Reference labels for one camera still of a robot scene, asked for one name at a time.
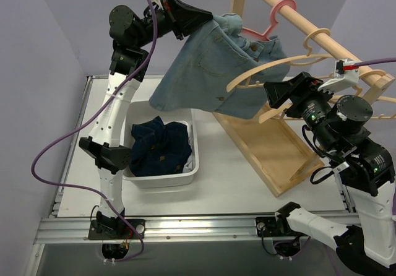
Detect light blue denim skirt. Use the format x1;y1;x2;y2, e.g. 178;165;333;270
149;14;286;119

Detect wooden hanger of dark skirt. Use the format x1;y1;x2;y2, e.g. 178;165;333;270
226;28;333;93

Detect wooden hanger of white skirt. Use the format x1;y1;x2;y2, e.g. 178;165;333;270
258;95;395;126

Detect dark blue denim skirt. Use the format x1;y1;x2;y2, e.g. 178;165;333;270
129;116;191;177

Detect white skirt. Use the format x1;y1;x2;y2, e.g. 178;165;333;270
183;129;195;173

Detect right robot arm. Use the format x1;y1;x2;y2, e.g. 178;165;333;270
264;72;395;275

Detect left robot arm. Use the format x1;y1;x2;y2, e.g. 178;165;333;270
79;0;213;238

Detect pink plastic hanger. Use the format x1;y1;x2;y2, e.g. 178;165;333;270
241;0;297;41

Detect wooden clothes rack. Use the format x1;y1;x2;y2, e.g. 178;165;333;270
213;0;396;198

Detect white plastic basket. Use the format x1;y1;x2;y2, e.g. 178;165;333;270
123;101;199;189

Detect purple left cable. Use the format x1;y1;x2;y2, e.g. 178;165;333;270
30;0;160;262

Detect purple cable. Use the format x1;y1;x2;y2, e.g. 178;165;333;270
352;56;396;276
30;0;160;262

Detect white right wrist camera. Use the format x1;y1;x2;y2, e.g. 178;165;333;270
318;59;359;93

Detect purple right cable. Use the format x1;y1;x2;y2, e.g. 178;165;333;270
352;56;396;276

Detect aluminium mounting rail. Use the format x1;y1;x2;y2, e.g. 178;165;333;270
32;209;372;246

